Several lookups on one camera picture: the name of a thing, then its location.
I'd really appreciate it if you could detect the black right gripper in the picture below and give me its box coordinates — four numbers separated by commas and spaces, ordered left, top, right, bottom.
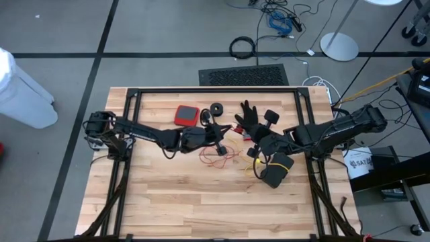
247, 124, 286, 158

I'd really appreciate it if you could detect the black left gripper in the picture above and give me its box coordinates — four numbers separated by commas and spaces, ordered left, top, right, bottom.
201, 121, 232, 157

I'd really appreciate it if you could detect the plain black spool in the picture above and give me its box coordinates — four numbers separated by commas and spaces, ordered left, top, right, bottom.
210, 102, 224, 118

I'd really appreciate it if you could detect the grey and black work glove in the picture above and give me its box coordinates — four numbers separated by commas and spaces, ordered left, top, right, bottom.
234, 99, 259, 135

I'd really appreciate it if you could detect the red cord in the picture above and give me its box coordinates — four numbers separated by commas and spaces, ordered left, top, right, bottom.
198, 122, 248, 169

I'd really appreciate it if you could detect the yellow cord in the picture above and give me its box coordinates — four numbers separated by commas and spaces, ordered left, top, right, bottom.
228, 136, 290, 177

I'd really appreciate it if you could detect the red-rimmed grey square pad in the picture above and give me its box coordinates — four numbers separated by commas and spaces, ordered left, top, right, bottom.
173, 104, 201, 128

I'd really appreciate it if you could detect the black soft pouch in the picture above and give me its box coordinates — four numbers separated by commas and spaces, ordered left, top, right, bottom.
260, 151, 296, 189

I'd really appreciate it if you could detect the black perforated floor grate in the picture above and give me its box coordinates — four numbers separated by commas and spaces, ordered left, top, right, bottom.
198, 63, 290, 87

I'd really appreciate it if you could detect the white printed box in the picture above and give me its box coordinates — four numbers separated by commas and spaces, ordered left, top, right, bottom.
343, 147, 374, 180

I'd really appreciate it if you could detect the black power strip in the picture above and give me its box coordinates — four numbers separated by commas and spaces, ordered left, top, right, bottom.
290, 15, 304, 34

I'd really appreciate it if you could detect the white round stand base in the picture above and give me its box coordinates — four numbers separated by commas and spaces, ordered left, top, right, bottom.
319, 0, 404, 63

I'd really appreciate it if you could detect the dark side table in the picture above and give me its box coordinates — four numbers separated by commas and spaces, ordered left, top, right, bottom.
349, 72, 430, 233

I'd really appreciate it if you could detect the black device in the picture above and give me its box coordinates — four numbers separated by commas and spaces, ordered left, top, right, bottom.
407, 57, 430, 109

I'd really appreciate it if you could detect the white bagged bin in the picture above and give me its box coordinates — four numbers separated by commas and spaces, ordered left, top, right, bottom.
0, 47, 59, 130

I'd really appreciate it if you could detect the coiled black floor cable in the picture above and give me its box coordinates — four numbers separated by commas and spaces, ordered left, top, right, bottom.
228, 36, 257, 61

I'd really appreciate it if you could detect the white floor cable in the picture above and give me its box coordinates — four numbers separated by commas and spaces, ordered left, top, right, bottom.
301, 76, 342, 112

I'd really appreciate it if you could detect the black floor cable tangle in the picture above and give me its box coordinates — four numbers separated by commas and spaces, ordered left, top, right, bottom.
332, 83, 417, 159
225, 0, 333, 67

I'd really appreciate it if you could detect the dark brown strap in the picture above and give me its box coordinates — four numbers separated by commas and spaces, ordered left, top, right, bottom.
339, 196, 349, 220

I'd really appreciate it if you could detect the blue floor cable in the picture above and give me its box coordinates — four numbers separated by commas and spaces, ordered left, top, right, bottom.
267, 9, 294, 35

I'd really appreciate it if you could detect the yellow hanging extension cable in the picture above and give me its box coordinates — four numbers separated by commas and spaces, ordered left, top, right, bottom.
341, 57, 430, 104

